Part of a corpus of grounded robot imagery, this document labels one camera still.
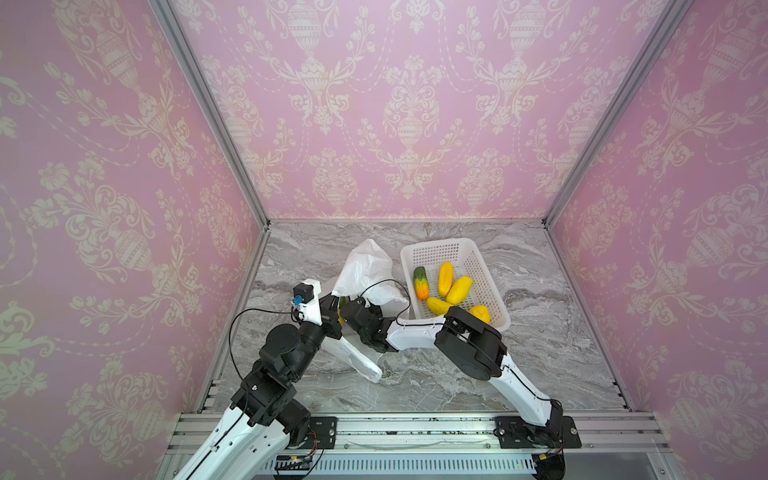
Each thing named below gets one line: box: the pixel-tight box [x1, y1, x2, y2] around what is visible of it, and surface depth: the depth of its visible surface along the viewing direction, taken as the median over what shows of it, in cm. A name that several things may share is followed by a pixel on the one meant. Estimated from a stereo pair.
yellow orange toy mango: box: [438, 261, 455, 297], surface depth 100 cm
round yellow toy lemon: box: [469, 304, 491, 325], surface depth 89 cm
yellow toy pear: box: [446, 276, 474, 305], surface depth 98 cm
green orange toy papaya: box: [413, 266, 429, 301], surface depth 99 cm
